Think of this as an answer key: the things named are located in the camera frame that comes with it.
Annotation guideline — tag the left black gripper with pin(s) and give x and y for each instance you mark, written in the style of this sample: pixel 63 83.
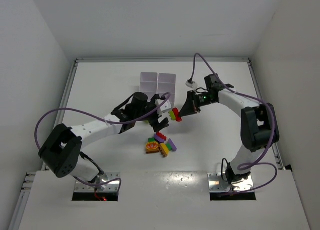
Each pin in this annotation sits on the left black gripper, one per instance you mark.
pixel 155 113

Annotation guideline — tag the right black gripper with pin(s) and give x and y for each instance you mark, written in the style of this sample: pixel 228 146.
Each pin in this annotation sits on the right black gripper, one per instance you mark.
pixel 195 102

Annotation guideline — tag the red rectangular lego brick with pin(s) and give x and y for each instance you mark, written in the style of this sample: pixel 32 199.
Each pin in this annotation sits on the red rectangular lego brick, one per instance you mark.
pixel 177 114

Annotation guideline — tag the metal base plate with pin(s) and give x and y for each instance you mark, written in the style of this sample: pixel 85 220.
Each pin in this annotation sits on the metal base plate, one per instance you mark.
pixel 218 184
pixel 109 182

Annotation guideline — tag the orange printed round lego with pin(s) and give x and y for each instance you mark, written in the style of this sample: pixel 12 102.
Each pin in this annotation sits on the orange printed round lego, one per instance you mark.
pixel 152 145

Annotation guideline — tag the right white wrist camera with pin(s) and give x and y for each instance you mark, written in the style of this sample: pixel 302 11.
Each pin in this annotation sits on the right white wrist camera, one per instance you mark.
pixel 192 84

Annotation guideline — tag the lime green square lego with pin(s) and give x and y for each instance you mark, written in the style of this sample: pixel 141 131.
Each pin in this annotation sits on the lime green square lego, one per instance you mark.
pixel 170 148

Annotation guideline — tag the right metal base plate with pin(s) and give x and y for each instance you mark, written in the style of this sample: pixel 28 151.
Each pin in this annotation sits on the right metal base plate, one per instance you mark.
pixel 218 184

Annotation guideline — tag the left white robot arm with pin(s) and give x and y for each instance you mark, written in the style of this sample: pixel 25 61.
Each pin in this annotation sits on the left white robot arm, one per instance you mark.
pixel 63 153

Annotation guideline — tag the yellow lego brick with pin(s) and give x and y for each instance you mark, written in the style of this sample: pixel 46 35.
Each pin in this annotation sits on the yellow lego brick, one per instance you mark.
pixel 163 149

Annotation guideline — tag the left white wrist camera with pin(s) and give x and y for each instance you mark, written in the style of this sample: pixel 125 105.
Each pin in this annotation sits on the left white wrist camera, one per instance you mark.
pixel 163 106

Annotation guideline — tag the dark green square lego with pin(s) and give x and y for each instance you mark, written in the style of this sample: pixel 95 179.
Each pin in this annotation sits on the dark green square lego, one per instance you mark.
pixel 172 115

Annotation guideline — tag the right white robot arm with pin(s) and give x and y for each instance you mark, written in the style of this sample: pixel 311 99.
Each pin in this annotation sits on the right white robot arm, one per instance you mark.
pixel 258 123

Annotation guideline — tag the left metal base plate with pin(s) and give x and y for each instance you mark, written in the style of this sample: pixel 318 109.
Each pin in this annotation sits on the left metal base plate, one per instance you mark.
pixel 109 182

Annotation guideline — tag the white six-compartment container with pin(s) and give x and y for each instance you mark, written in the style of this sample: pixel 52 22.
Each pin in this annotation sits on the white six-compartment container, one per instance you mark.
pixel 158 83

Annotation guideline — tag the brown lego plate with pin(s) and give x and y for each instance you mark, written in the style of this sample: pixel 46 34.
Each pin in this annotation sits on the brown lego plate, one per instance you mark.
pixel 150 151

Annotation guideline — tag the purple arch lego with red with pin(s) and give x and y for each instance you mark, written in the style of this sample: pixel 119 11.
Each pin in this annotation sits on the purple arch lego with red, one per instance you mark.
pixel 159 137

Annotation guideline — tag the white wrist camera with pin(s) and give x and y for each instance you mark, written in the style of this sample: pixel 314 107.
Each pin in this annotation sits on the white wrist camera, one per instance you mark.
pixel 163 106
pixel 192 84

